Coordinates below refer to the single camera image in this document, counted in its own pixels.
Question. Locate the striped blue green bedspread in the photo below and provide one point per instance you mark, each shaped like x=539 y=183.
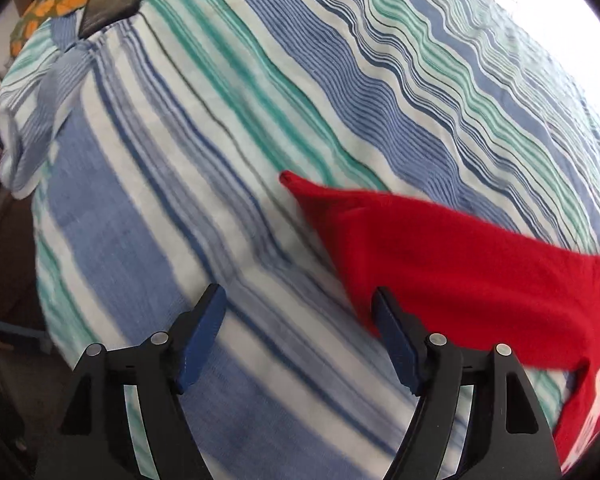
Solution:
x=151 y=153

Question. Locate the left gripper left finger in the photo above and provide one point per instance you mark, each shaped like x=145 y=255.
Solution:
x=92 y=438

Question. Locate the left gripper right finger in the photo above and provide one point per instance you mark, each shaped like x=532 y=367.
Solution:
x=476 y=406

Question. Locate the red knit sweater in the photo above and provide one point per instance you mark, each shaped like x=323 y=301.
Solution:
x=474 y=282

